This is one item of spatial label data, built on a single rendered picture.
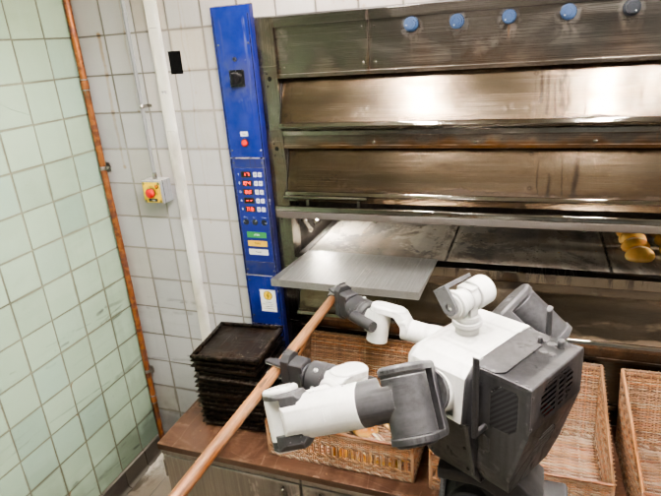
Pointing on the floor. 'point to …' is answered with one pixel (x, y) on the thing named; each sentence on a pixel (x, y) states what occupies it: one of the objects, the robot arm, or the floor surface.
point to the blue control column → (234, 16)
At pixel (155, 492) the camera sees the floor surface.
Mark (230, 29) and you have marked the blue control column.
